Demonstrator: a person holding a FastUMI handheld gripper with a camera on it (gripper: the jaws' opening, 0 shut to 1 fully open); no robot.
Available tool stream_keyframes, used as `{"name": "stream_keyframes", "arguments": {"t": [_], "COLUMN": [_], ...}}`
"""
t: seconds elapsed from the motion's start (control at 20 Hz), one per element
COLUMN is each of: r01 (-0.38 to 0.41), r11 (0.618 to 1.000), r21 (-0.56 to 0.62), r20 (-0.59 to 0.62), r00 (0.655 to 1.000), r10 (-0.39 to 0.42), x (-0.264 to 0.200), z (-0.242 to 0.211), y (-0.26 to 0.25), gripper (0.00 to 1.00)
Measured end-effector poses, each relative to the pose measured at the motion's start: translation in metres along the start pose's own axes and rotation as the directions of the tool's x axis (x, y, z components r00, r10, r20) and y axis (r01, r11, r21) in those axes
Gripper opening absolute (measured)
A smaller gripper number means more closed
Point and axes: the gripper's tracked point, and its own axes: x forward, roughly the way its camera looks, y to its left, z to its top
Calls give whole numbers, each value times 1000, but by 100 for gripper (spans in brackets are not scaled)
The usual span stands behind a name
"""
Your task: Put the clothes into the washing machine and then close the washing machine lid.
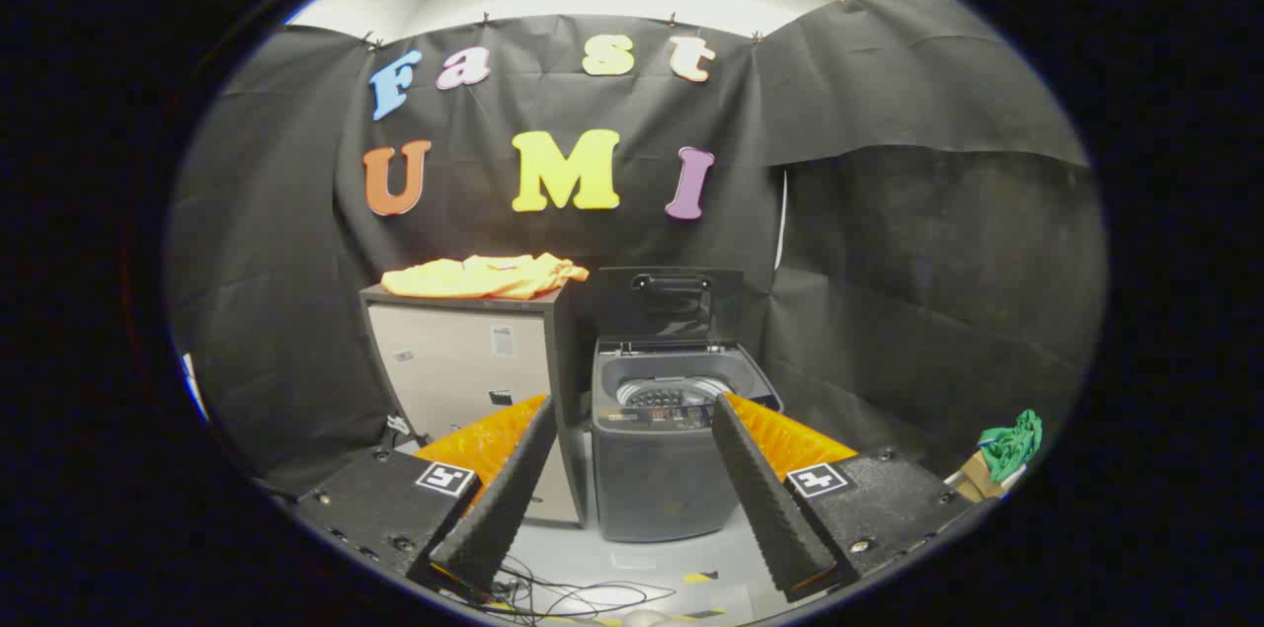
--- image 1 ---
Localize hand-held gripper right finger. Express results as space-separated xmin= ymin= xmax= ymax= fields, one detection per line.
xmin=711 ymin=392 xmax=1003 ymax=603

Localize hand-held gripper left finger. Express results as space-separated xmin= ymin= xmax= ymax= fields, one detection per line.
xmin=296 ymin=394 xmax=559 ymax=598

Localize grey washing machine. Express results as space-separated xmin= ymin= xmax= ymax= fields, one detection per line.
xmin=590 ymin=341 xmax=786 ymax=544

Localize orange polo shirt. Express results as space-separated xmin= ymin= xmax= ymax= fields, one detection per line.
xmin=381 ymin=254 xmax=591 ymax=301

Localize beige cabinet with dark top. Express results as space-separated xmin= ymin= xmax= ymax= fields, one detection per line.
xmin=358 ymin=281 xmax=593 ymax=529

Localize brown cardboard box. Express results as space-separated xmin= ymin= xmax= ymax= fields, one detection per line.
xmin=948 ymin=449 xmax=1028 ymax=506

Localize green cloth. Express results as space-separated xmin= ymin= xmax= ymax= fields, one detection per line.
xmin=978 ymin=409 xmax=1044 ymax=484

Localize white and blue board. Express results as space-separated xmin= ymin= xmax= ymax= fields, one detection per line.
xmin=181 ymin=351 xmax=210 ymax=421

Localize black floor cables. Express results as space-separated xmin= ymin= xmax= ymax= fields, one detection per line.
xmin=434 ymin=553 xmax=677 ymax=624

